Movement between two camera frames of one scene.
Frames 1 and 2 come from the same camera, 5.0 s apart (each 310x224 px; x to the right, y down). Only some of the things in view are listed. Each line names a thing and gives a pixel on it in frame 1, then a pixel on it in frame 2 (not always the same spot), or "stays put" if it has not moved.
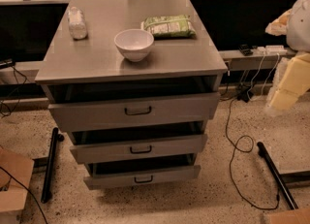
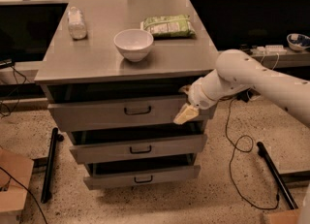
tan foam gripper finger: x=279 y=26 → x=198 y=96
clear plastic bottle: x=77 y=21 stays put
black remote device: x=246 y=49 stays put
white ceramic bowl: x=135 y=44 stays put
